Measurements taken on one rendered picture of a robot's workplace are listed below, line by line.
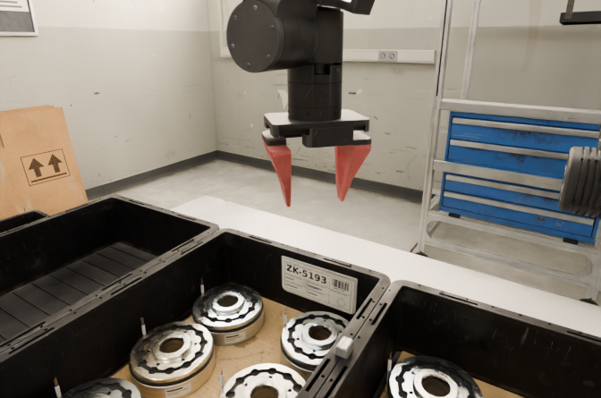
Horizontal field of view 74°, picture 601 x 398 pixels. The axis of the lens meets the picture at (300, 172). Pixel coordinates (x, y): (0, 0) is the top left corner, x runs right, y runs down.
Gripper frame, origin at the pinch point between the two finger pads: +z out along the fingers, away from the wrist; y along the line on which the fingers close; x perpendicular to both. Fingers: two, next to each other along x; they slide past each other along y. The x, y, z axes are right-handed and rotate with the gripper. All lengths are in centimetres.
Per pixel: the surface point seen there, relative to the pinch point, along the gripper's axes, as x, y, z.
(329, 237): 56, 20, 37
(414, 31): 238, 141, -20
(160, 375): -1.6, -18.9, 19.9
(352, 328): -7.0, 2.5, 13.3
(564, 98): 166, 208, 21
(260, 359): 1.4, -6.9, 23.2
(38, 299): 23, -40, 23
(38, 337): -0.2, -30.8, 13.2
